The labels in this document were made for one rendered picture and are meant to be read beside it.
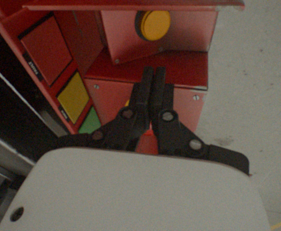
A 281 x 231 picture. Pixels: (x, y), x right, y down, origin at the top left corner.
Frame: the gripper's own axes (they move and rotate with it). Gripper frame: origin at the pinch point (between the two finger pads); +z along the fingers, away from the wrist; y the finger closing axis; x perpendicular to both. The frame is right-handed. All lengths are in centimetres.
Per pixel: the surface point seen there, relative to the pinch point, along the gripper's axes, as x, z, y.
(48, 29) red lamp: 2.7, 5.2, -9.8
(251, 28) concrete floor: -32, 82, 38
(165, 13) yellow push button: 1.1, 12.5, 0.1
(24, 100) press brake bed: -6.3, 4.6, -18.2
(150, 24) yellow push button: 0.3, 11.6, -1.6
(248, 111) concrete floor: -89, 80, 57
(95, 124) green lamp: -11.8, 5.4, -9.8
